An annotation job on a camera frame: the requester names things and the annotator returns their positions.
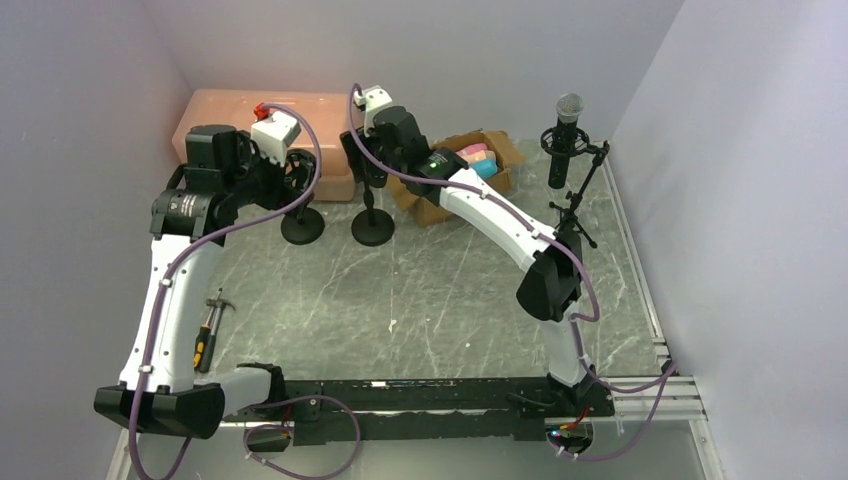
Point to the beige toy microphone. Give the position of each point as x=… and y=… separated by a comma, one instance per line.
x=480, y=156

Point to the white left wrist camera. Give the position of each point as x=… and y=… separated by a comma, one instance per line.
x=273, y=132

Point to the pink toy microphone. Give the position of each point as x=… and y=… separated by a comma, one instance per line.
x=472, y=149

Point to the orange plastic storage box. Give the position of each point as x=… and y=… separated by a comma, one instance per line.
x=325, y=112

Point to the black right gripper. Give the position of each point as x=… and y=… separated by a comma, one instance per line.
x=357, y=154

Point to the clip mount desk stand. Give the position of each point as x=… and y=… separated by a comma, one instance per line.
x=371, y=226

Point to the claw hammer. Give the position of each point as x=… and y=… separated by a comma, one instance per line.
x=211, y=345

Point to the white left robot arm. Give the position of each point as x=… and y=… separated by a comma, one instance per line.
x=226, y=169

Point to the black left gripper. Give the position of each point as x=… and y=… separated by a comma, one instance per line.
x=291, y=171

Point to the shock mount desk stand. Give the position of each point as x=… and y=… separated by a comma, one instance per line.
x=302, y=224

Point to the brown cardboard box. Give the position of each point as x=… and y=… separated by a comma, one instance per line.
x=507, y=157

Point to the yellow black screwdriver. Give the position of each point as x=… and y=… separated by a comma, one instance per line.
x=205, y=333

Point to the blue toy microphone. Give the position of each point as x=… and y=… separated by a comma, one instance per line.
x=485, y=168

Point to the black microphone silver grille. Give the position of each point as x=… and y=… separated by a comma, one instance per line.
x=564, y=137

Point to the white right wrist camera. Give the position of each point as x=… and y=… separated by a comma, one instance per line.
x=369, y=102

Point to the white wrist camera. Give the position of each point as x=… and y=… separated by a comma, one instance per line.
x=369, y=102
x=273, y=132

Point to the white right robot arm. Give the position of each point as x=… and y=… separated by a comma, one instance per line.
x=553, y=274

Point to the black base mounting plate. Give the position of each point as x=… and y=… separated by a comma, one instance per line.
x=518, y=408

